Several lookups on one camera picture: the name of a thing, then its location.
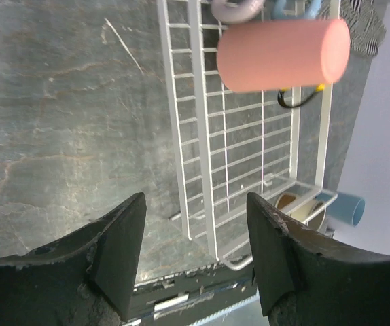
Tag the light blue cable duct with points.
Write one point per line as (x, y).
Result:
(246, 312)

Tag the lilac textured mug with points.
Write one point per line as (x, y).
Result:
(236, 13)

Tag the light blue textured mug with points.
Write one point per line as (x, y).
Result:
(307, 10)

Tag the striped cloth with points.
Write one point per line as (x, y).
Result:
(366, 28)

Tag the yellow plastic cup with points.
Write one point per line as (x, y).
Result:
(302, 101)

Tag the metal steel cup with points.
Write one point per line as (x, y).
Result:
(304, 211)

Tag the blue plastic cup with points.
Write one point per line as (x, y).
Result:
(347, 208)

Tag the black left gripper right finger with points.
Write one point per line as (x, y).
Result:
(307, 278)

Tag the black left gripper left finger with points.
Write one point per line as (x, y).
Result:
(84, 278)

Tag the white wire dish rack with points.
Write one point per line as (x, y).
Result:
(227, 145)

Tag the pink plastic cup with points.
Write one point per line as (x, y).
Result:
(273, 55)

